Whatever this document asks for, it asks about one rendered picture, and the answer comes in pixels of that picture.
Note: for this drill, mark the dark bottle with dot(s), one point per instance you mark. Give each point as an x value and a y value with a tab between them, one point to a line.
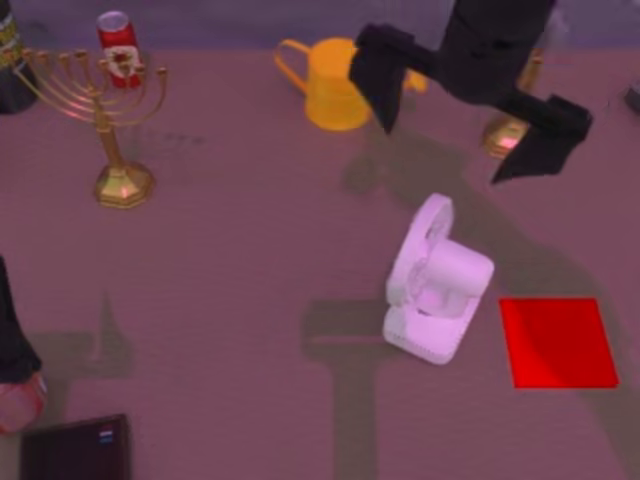
12	75

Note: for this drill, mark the orange watering can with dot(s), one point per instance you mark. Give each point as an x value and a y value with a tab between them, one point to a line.
332	85

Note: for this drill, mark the red soda can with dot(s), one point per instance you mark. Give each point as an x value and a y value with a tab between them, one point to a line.
119	40

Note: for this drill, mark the white desk fan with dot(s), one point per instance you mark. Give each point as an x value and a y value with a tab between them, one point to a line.
450	280

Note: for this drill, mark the red plastic cup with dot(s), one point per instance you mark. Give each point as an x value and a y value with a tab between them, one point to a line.
20	405

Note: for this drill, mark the red square mat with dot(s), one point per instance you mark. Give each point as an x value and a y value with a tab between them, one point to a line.
557	345

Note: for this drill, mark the gold menorah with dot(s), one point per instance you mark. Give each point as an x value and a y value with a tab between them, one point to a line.
115	165

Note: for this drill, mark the black box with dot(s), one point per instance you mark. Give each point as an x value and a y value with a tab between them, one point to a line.
75	450

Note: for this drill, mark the grey object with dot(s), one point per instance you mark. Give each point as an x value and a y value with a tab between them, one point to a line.
634	97

